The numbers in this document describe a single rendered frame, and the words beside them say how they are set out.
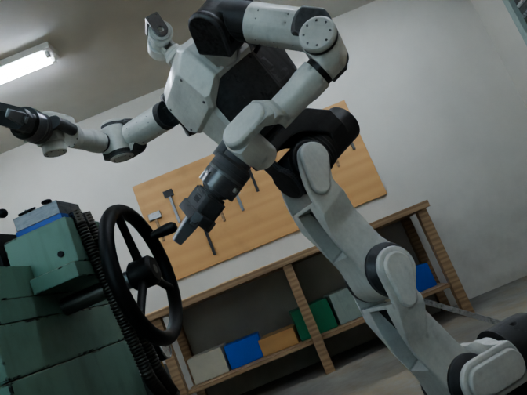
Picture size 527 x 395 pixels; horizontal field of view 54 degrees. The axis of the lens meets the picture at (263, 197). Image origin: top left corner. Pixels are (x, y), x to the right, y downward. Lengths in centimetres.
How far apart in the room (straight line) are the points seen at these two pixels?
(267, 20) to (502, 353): 100
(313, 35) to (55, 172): 406
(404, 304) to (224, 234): 321
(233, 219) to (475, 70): 248
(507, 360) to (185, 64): 110
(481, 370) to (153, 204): 355
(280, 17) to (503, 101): 397
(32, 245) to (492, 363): 111
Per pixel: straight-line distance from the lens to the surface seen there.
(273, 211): 442
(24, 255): 108
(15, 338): 97
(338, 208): 135
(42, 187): 498
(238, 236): 442
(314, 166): 133
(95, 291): 107
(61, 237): 104
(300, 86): 108
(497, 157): 484
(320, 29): 109
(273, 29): 116
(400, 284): 135
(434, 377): 146
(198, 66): 130
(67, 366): 107
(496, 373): 149
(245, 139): 106
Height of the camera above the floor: 69
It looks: 9 degrees up
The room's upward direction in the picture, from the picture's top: 22 degrees counter-clockwise
